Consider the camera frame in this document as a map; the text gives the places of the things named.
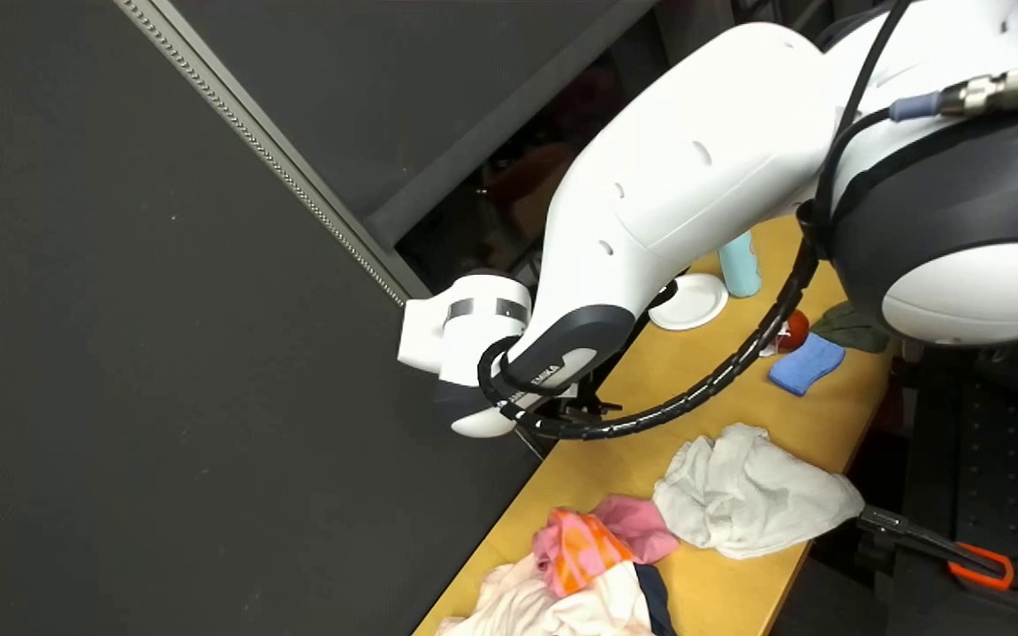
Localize pink orange t-shirt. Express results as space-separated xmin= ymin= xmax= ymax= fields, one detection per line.
xmin=535 ymin=497 xmax=679 ymax=596

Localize pale peach t-shirt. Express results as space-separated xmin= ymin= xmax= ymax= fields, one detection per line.
xmin=433 ymin=556 xmax=655 ymax=636

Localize grey white towel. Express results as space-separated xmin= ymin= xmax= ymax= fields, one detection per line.
xmin=655 ymin=424 xmax=866 ymax=559

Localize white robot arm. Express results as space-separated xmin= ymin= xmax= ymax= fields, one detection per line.
xmin=394 ymin=0 xmax=1018 ymax=438

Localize white round plate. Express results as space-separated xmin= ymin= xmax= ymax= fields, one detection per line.
xmin=649 ymin=274 xmax=727 ymax=332

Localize light blue water bottle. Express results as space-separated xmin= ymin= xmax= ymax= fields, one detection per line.
xmin=718 ymin=232 xmax=760 ymax=296

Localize red plush radish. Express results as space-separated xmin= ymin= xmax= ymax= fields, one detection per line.
xmin=773 ymin=311 xmax=810 ymax=352

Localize navy blue t-shirt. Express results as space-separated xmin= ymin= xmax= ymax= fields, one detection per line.
xmin=637 ymin=566 xmax=674 ymax=636

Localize blue sponge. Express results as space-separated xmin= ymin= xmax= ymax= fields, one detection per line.
xmin=768 ymin=332 xmax=844 ymax=395

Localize green plush leaves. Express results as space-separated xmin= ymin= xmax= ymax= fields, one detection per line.
xmin=811 ymin=303 xmax=890 ymax=352

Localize left orange black clamp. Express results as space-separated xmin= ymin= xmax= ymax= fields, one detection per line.
xmin=855 ymin=506 xmax=1018 ymax=595

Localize black perforated mounting board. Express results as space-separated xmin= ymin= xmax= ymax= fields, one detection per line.
xmin=887 ymin=362 xmax=1018 ymax=636

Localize metal window rail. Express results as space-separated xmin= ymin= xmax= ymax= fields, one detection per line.
xmin=114 ymin=0 xmax=423 ymax=303

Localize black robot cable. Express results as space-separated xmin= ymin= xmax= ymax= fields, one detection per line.
xmin=477 ymin=0 xmax=1018 ymax=447

